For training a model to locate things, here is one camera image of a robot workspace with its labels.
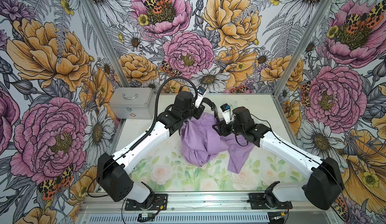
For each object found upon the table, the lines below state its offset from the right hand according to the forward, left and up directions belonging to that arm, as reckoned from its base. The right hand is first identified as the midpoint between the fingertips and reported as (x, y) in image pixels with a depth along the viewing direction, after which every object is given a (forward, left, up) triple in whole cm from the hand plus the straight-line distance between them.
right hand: (217, 127), depth 81 cm
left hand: (+7, +9, +11) cm, 16 cm away
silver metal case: (+24, +52, -4) cm, 57 cm away
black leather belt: (+3, +3, +14) cm, 15 cm away
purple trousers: (-7, +9, -2) cm, 11 cm away
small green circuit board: (-36, +37, -20) cm, 55 cm away
